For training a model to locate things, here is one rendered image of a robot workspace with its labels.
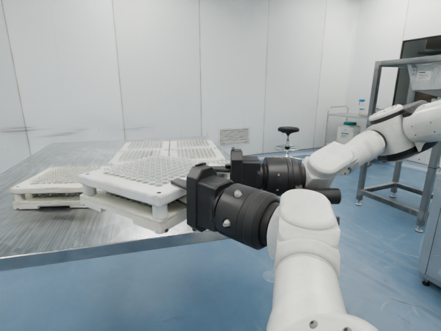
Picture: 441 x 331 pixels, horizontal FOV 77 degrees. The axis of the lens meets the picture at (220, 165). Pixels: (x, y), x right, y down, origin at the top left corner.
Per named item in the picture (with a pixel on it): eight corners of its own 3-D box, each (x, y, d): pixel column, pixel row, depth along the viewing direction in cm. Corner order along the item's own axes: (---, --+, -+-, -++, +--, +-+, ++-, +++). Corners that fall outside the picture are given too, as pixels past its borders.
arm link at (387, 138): (327, 144, 70) (372, 118, 78) (343, 180, 71) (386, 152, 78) (362, 134, 60) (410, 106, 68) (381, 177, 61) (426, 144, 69)
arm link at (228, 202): (176, 169, 45) (235, 187, 38) (214, 158, 52) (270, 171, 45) (177, 238, 48) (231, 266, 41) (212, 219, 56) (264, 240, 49)
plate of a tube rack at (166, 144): (126, 145, 159) (126, 142, 158) (169, 144, 162) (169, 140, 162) (118, 155, 135) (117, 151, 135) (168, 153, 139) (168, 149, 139)
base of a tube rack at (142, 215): (159, 176, 81) (159, 169, 81) (231, 192, 69) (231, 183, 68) (80, 205, 61) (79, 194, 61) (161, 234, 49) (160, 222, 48)
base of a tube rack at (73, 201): (53, 183, 110) (52, 177, 109) (116, 182, 112) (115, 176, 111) (13, 209, 87) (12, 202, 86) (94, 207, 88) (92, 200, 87)
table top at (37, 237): (52, 147, 195) (51, 142, 194) (205, 140, 222) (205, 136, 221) (-176, 297, 55) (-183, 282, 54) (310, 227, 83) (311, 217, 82)
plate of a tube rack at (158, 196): (158, 160, 80) (157, 154, 80) (231, 173, 67) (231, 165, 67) (77, 183, 60) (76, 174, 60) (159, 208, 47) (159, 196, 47)
